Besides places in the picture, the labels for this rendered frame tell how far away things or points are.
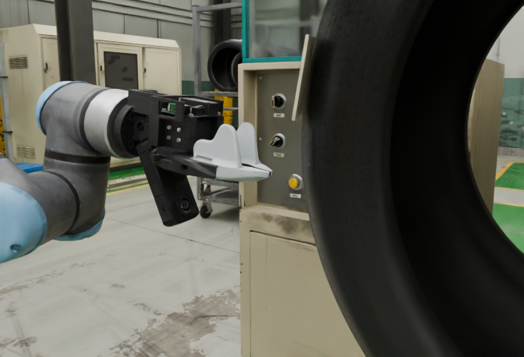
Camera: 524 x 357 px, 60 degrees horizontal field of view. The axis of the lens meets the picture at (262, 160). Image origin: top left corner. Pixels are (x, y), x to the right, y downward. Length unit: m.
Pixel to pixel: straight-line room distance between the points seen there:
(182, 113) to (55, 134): 0.23
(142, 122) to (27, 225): 0.17
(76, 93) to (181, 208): 0.21
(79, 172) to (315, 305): 0.68
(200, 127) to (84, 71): 5.38
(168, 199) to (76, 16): 5.40
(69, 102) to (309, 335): 0.80
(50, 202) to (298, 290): 0.72
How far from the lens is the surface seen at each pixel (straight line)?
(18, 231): 0.55
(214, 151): 0.50
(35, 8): 9.17
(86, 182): 0.67
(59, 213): 0.60
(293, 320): 1.20
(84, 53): 5.92
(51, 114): 0.69
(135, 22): 10.39
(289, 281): 1.16
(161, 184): 0.57
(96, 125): 0.60
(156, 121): 0.53
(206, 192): 4.33
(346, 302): 0.35
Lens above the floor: 1.21
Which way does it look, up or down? 9 degrees down
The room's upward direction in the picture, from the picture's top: straight up
